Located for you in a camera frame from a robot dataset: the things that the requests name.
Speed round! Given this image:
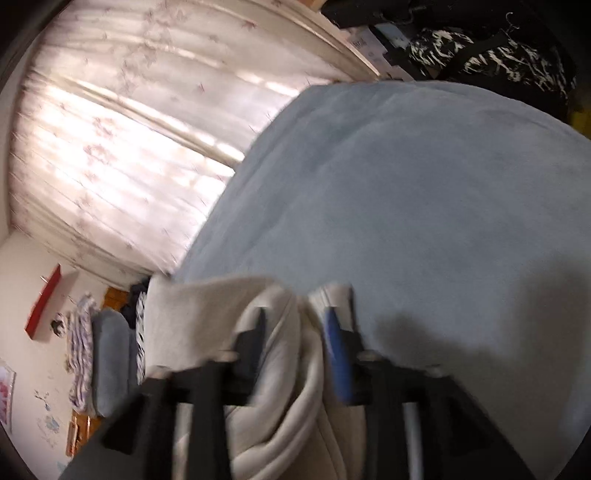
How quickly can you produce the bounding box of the grey-blue pillow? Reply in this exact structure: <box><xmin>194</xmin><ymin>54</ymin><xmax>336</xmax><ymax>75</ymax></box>
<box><xmin>92</xmin><ymin>308</ymin><xmax>137</xmax><ymax>418</ymax></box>

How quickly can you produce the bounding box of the light grey hoodie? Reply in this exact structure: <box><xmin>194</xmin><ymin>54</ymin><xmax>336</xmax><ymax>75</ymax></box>
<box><xmin>143</xmin><ymin>275</ymin><xmax>366</xmax><ymax>479</ymax></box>

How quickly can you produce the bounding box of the red wall shelf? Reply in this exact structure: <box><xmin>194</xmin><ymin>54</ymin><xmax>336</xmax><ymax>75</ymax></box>
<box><xmin>24</xmin><ymin>264</ymin><xmax>62</xmax><ymax>340</ymax></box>

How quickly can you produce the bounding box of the grey-blue bed blanket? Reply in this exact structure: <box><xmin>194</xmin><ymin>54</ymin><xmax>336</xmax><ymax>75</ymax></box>
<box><xmin>175</xmin><ymin>82</ymin><xmax>590</xmax><ymax>479</ymax></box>

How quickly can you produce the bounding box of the black and white patterned garment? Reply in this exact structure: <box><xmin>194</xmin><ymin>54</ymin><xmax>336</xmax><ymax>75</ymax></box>
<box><xmin>407</xmin><ymin>29</ymin><xmax>576</xmax><ymax>111</ymax></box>

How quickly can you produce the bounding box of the white floral curtain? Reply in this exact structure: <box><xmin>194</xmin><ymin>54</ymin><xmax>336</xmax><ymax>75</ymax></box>
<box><xmin>8</xmin><ymin>1</ymin><xmax>379</xmax><ymax>285</ymax></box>

